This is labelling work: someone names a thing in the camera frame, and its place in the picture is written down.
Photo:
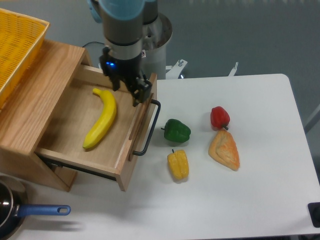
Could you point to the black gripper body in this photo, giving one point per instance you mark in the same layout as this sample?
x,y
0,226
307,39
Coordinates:
x,y
127,69

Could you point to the red toy bell pepper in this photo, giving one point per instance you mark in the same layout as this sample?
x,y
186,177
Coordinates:
x,y
219,118

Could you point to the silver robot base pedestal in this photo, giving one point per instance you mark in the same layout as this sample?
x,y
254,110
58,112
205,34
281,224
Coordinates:
x,y
156,37

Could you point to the toy bread pastry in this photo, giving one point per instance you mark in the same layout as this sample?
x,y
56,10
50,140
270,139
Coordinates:
x,y
223,149

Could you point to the yellow plastic basket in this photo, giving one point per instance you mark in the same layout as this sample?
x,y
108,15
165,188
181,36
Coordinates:
x,y
21,37

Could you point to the black corner table clamp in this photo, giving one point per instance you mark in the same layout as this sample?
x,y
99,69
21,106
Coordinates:
x,y
314,212

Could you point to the blue-handled black pan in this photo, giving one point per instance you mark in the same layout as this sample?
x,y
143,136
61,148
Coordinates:
x,y
15,207

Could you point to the white table bracket right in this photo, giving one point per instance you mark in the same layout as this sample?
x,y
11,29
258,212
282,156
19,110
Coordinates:
x,y
233,71

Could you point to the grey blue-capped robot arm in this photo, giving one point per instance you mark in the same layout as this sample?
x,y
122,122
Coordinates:
x,y
122,22

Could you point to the wooden drawer cabinet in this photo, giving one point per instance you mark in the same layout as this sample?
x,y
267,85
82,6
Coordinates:
x,y
28,111

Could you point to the green toy bell pepper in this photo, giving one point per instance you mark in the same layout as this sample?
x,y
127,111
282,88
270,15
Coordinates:
x,y
176,131

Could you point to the black metal drawer handle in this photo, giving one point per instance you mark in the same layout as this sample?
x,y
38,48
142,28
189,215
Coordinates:
x,y
151,131

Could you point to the white table bracket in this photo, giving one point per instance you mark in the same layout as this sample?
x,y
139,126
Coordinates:
x,y
174,71
233,71

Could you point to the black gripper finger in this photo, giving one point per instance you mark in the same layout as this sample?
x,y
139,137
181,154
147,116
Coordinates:
x,y
115,80
140,90

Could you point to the yellow toy banana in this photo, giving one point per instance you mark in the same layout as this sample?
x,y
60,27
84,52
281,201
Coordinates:
x,y
105,120

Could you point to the white table bracket middle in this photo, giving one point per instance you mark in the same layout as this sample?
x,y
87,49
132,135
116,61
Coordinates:
x,y
174,71

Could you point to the yellow toy bell pepper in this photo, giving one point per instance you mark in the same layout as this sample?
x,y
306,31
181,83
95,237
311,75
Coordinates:
x,y
178,164

